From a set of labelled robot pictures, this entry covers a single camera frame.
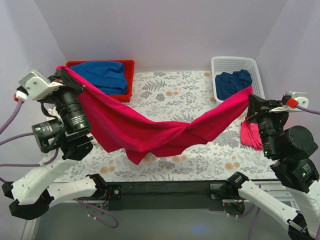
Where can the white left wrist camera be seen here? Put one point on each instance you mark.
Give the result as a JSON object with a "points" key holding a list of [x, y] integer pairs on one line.
{"points": [[36, 87]]}

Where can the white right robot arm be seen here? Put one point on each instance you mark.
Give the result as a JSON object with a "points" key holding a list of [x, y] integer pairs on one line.
{"points": [[290, 149]]}

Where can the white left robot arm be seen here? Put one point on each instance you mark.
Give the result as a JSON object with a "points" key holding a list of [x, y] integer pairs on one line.
{"points": [[65, 140]]}

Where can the folded white t shirt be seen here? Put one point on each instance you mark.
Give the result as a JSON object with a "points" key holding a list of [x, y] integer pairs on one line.
{"points": [[53, 114]]}

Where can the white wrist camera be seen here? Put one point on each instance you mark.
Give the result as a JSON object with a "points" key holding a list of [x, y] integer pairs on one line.
{"points": [[36, 87], [290, 102]]}

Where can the navy blue t shirt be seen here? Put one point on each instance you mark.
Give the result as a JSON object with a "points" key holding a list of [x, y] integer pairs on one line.
{"points": [[228, 84]]}

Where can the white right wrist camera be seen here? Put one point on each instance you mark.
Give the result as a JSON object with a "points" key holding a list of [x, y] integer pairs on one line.
{"points": [[290, 102]]}

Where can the folded pink t shirt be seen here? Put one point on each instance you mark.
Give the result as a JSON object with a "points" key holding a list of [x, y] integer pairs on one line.
{"points": [[249, 135]]}

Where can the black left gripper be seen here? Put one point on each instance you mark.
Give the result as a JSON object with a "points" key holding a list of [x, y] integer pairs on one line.
{"points": [[63, 83]]}

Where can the red plastic tray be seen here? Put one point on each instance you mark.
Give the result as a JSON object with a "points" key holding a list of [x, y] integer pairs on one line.
{"points": [[129, 74]]}

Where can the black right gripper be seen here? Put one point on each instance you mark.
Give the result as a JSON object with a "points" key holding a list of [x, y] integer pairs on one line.
{"points": [[261, 111]]}

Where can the folded royal blue t shirt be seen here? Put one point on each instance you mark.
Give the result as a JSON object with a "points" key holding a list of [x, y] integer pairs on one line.
{"points": [[107, 76]]}

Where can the crimson red t shirt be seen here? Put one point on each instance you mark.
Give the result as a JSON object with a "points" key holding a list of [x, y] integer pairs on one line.
{"points": [[117, 126]]}

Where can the white plastic laundry basket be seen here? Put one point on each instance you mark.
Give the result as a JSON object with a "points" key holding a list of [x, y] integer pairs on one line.
{"points": [[230, 64]]}

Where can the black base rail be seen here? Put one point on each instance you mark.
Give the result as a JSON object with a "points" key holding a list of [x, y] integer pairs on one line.
{"points": [[164, 195]]}

